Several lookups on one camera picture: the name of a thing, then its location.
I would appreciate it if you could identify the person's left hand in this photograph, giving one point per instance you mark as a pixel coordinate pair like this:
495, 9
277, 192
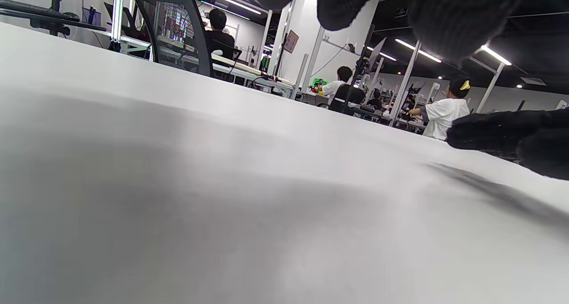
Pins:
453, 19

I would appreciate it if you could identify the black mesh office chair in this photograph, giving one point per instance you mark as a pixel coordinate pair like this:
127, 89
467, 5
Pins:
202, 50

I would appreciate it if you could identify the blue desk container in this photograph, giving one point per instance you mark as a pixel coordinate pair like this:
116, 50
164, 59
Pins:
91, 17

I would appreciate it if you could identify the small square sign board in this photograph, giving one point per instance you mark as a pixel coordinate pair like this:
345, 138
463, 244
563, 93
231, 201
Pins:
291, 42

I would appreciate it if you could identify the long ceiling light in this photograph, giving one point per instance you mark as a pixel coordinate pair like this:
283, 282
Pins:
495, 55
231, 2
418, 50

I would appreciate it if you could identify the yellow hair clip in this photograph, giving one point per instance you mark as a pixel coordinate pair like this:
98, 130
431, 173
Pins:
465, 85

